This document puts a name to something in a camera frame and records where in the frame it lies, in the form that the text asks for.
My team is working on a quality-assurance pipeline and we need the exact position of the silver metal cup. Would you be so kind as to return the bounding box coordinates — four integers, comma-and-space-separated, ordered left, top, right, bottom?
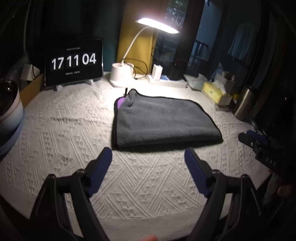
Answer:
233, 87, 253, 121

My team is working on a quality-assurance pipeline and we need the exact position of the yellow tissue box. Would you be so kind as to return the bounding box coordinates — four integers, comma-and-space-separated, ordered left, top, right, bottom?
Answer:
202, 82, 232, 106

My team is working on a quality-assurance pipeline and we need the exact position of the white mesh basket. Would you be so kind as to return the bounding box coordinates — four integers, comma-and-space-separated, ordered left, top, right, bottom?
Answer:
214, 71, 235, 93

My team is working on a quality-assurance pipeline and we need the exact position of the blue hanging cloth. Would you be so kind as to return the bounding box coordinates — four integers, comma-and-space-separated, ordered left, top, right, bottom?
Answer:
228, 22, 256, 65

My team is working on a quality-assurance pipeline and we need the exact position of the white textured table cloth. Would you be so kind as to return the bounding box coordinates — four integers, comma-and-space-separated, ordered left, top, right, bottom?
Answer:
1, 78, 268, 240

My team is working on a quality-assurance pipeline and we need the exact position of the white power strip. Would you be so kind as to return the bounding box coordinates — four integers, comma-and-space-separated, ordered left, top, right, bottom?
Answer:
147, 75, 187, 88

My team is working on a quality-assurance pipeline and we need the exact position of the white round container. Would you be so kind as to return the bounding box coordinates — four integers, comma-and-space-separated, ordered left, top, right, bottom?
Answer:
1, 80, 23, 142

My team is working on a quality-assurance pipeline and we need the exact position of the folded grey towel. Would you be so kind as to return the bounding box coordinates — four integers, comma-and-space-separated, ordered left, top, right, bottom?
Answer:
111, 89, 223, 149

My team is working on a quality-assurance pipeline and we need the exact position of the white power adapter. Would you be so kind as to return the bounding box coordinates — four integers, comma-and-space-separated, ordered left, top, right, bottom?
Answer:
152, 64, 163, 80

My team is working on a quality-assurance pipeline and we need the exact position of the cardboard box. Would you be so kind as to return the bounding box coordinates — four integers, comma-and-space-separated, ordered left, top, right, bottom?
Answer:
20, 74, 44, 108

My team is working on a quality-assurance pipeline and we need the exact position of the white desk lamp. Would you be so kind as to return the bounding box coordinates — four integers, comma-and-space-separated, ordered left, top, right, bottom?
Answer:
109, 18, 179, 88

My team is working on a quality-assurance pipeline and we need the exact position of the tablet clock display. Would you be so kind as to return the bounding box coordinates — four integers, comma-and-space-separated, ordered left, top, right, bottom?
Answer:
44, 39, 103, 87

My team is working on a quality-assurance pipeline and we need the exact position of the black lamp cable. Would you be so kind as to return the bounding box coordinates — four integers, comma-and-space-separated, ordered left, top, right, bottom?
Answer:
123, 58, 149, 80

